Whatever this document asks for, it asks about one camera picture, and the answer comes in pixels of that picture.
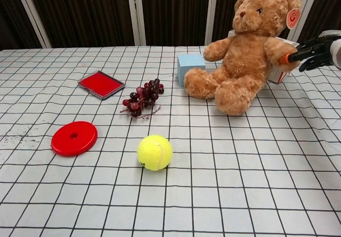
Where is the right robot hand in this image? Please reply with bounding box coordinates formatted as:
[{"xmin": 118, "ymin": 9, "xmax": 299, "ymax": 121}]
[{"xmin": 278, "ymin": 30, "xmax": 341, "ymax": 72}]

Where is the brown plush teddy bear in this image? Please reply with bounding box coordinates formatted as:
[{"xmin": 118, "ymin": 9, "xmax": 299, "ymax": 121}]
[{"xmin": 183, "ymin": 0, "xmax": 303, "ymax": 117}]

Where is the round red white hang tag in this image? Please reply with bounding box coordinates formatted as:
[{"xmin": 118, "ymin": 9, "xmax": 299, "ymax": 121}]
[{"xmin": 286, "ymin": 7, "xmax": 302, "ymax": 30}]

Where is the white cardboard box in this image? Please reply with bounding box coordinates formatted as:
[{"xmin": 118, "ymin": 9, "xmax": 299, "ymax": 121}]
[{"xmin": 228, "ymin": 29, "xmax": 301, "ymax": 85}]

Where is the light blue foam cube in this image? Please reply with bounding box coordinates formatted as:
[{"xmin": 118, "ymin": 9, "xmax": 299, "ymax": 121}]
[{"xmin": 177, "ymin": 53, "xmax": 206, "ymax": 88}]

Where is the white black checked tablecloth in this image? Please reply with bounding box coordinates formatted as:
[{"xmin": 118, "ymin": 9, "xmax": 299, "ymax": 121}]
[{"xmin": 0, "ymin": 45, "xmax": 341, "ymax": 237}]

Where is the dark red grape bunch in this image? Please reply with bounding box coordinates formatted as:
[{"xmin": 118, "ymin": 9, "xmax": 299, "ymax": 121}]
[{"xmin": 119, "ymin": 78, "xmax": 165, "ymax": 120}]

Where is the yellow tennis ball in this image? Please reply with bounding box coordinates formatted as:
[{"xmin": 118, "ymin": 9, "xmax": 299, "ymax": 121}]
[{"xmin": 136, "ymin": 134, "xmax": 173, "ymax": 171}]

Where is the red ink pad case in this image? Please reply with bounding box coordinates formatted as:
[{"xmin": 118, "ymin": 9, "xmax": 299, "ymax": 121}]
[{"xmin": 77, "ymin": 70, "xmax": 125, "ymax": 100}]

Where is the black pleated curtain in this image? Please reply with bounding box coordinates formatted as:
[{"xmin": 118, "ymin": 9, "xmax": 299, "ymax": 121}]
[{"xmin": 0, "ymin": 0, "xmax": 341, "ymax": 50}]

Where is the red disc with hole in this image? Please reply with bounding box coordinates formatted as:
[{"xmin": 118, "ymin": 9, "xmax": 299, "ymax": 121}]
[{"xmin": 51, "ymin": 120, "xmax": 99, "ymax": 157}]

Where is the white screen frame post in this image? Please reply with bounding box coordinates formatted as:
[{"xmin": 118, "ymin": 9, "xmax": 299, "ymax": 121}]
[
  {"xmin": 287, "ymin": 0, "xmax": 322, "ymax": 44},
  {"xmin": 205, "ymin": 0, "xmax": 220, "ymax": 45},
  {"xmin": 126, "ymin": 0, "xmax": 147, "ymax": 46},
  {"xmin": 12, "ymin": 0, "xmax": 52, "ymax": 48}
]

